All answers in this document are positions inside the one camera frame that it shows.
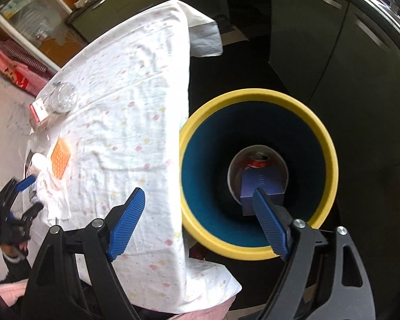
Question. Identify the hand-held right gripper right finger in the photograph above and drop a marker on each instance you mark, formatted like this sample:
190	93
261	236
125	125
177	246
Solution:
270	226

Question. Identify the person's left hand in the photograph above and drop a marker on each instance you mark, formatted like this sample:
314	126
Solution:
15	251

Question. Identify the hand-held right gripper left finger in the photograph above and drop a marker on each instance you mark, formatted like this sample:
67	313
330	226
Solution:
126	226

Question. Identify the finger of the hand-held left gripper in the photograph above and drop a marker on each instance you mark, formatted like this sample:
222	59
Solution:
33	211
26	182

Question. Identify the red and white box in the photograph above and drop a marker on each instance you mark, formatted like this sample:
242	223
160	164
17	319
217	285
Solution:
36	111

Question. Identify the glass door cabinet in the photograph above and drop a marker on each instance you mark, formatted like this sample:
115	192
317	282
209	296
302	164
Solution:
26	13

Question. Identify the white dotted tablecloth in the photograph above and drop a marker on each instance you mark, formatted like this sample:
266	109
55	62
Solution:
130	106

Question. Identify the red drink can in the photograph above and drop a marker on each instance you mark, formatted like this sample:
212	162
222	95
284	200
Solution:
257	162

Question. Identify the dark counter cabinet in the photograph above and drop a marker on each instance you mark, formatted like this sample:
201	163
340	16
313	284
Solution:
126	3

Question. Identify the stack of red patterned cartons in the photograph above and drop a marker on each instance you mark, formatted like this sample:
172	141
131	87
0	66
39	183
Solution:
16	63

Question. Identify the clear plastic water bottle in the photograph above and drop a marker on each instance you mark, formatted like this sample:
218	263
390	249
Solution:
65	98

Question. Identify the yellow and teal bin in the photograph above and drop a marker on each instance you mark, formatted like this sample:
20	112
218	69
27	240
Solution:
203	173

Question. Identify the pink garment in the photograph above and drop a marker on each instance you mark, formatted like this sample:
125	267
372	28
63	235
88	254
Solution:
11	293

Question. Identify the orange sponge cloth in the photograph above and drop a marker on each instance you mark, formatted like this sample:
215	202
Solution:
60	158

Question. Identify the blue cardboard box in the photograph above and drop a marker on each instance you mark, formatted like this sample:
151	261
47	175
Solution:
261	180

